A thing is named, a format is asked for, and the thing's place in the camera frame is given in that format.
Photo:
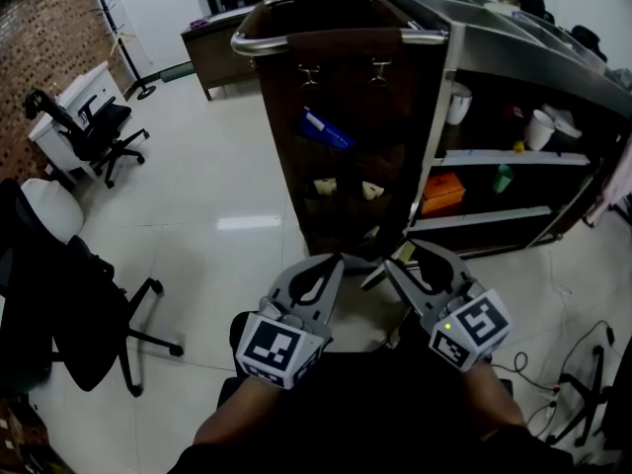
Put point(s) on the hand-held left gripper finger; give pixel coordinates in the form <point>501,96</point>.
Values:
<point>332,299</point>
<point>284,284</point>

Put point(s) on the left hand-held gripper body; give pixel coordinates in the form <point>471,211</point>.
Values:
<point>271,346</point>

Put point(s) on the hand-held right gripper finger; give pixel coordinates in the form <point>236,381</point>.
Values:
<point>407,292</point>
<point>456,269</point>

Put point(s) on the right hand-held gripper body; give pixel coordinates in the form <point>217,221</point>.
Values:
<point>474,329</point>

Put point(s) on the person's right forearm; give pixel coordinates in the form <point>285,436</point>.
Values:
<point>494,398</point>

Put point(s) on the person's left forearm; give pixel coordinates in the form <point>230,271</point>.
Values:
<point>237,410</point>

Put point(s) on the dark brown fabric cart bag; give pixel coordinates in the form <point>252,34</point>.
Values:
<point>281,131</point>

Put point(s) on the steel housekeeping cart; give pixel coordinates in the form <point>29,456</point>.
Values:
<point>503,47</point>

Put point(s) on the orange box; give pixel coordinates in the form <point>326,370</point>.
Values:
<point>443,193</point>

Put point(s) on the green cup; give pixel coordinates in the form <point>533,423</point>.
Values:
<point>502,178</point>

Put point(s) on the person's black clothing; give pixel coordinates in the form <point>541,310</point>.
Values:
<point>370,413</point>

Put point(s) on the small yellow container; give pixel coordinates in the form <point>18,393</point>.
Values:
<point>519,147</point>

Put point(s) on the black chair base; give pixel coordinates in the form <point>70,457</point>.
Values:
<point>597,393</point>

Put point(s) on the blue packet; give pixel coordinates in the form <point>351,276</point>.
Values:
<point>326,131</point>

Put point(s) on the white paper cup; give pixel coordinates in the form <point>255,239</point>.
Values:
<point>538,131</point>

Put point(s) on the white hanging cup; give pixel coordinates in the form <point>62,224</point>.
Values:
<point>459,106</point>

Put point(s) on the dark red object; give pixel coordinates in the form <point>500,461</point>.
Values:
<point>511,112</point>

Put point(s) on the pink cloth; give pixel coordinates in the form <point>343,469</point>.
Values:
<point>612,185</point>

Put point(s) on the stack of white dishes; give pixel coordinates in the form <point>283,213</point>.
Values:
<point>568,126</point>

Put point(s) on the metal clip hook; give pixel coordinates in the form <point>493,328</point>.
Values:
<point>380,73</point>
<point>309,76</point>

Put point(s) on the large black office chair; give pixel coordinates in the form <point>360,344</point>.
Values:
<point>64,309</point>

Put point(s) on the green rolled mat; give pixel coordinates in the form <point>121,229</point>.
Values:
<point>178,72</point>

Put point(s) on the black office chair with headrest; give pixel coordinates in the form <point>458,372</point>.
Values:
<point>94,136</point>

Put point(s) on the dark wooden desk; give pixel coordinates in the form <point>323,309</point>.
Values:
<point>212,52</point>

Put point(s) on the white round bin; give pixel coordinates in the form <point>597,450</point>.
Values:
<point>52,210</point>

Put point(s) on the black bag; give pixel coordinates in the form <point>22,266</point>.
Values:
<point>590,42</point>

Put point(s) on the black coat rack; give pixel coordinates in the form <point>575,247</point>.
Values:
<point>131,59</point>

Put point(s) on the purple glove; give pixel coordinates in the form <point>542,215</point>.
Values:
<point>199,23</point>

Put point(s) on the white desk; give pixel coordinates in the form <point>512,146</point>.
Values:
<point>84,87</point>

